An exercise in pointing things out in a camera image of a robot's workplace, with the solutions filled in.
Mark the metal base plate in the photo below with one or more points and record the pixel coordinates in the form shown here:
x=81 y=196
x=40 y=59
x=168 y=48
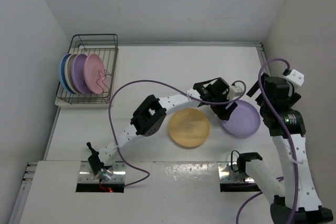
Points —
x=112 y=175
x=228 y=176

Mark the cream plastic plate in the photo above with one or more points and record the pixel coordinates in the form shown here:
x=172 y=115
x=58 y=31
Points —
x=68 y=75

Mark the blue plastic plate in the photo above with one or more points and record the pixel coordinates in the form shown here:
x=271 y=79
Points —
x=61 y=72

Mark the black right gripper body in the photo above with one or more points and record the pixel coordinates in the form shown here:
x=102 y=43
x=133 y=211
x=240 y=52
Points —
x=260 y=100

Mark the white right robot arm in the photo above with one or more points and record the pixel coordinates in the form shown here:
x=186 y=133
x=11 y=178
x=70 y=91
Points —
x=295 y=200

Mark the aluminium frame rail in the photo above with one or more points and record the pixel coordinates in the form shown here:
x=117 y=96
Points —
x=263 y=58

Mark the yellow plastic plate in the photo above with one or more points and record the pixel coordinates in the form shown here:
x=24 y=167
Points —
x=189 y=128

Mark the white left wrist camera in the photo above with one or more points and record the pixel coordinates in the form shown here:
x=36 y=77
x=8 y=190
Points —
x=234 y=91

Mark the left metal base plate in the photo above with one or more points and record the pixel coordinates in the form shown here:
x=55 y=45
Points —
x=112 y=175

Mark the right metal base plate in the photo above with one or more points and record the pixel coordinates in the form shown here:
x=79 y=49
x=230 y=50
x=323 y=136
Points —
x=228 y=176

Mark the purple plastic plate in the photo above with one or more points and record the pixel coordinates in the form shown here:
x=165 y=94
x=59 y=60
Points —
x=77 y=75
x=244 y=121

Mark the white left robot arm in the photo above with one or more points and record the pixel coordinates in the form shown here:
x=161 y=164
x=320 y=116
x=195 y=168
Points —
x=148 y=117

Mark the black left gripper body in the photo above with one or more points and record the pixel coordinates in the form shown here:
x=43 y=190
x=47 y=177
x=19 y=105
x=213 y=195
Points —
x=220 y=109

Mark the pink plastic plate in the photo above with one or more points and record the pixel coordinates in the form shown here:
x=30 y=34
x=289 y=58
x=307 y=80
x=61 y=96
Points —
x=94 y=73

